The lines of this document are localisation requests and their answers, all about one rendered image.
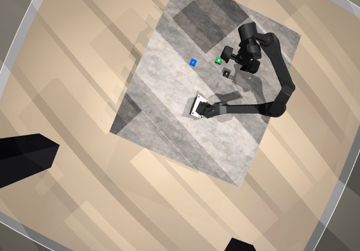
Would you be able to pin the blue block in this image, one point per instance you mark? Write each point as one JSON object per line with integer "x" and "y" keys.
{"x": 193, "y": 62}

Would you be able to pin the green block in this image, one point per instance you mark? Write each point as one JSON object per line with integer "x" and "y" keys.
{"x": 218, "y": 60}

